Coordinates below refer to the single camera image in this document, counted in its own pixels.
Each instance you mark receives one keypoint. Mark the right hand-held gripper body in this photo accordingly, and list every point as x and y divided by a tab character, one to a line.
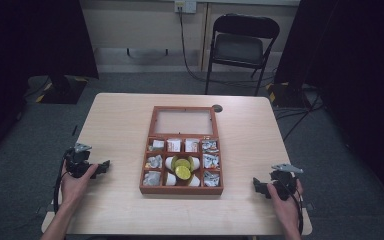
285	181

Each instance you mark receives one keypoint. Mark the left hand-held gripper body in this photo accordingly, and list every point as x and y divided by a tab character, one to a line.
76	165

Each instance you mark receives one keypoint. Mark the person's left hand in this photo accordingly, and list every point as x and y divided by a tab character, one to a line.
73	190

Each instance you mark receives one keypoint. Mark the person's right hand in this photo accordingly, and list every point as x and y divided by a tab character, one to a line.
288	210

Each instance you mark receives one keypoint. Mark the grey foil packet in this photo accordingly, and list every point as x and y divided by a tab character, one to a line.
156	145
152	178
154	162

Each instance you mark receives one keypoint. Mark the white and blue packet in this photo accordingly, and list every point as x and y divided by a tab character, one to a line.
210	146
211	179
211	161

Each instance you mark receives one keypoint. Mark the white and orange packet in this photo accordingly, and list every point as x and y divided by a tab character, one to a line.
173	145
191	145

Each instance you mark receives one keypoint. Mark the black stand base yellow tape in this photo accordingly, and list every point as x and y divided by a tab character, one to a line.
63	91
288	95

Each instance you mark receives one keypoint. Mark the yellow-green round object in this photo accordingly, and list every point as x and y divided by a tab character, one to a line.
182	172

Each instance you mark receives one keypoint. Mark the wooden compartment box with lid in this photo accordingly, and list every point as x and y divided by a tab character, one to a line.
181	190

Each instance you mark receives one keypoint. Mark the dark curtain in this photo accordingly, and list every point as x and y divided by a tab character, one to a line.
356	66
30	40

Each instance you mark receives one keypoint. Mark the black folding chair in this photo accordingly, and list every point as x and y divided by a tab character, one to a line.
238	48

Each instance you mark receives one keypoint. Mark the white wall socket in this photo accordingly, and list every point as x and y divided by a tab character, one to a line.
185	6

